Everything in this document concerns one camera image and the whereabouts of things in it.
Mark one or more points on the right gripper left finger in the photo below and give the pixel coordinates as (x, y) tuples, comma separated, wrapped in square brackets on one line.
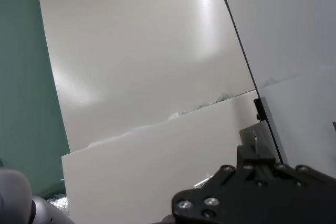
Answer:
[(248, 140)]

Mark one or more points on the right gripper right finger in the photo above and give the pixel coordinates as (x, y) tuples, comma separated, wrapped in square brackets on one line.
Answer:
[(266, 159)]

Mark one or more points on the low white panel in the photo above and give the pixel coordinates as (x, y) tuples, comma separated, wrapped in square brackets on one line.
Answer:
[(131, 176)]

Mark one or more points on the large white panel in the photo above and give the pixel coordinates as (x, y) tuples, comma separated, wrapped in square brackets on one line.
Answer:
[(131, 37)]

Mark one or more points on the light grey robot shell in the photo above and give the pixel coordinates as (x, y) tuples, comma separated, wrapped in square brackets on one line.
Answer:
[(13, 195)]

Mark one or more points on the black tape frame outline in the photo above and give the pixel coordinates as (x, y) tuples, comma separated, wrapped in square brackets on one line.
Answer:
[(334, 125)]

